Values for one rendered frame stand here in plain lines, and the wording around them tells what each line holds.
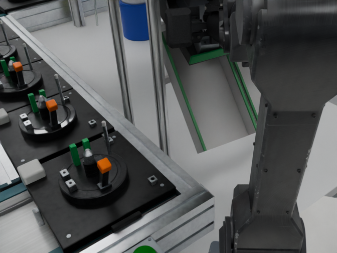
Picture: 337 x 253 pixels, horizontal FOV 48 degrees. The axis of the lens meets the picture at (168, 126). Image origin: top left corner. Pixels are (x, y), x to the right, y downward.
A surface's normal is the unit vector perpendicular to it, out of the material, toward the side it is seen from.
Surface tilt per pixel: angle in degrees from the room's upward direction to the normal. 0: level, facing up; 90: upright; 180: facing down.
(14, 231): 0
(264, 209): 98
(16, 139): 0
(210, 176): 0
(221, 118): 45
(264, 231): 88
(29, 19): 90
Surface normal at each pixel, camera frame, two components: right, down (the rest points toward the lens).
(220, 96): 0.26, -0.20
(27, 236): -0.06, -0.80
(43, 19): 0.58, 0.46
